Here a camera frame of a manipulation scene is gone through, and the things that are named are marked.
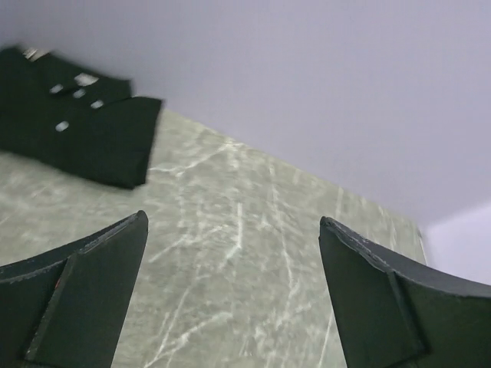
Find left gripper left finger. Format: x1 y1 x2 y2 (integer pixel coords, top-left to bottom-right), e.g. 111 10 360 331
1 211 149 367

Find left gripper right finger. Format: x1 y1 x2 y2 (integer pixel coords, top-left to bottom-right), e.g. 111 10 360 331
319 217 490 368

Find black long sleeve shirt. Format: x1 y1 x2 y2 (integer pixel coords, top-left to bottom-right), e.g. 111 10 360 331
1 46 163 189

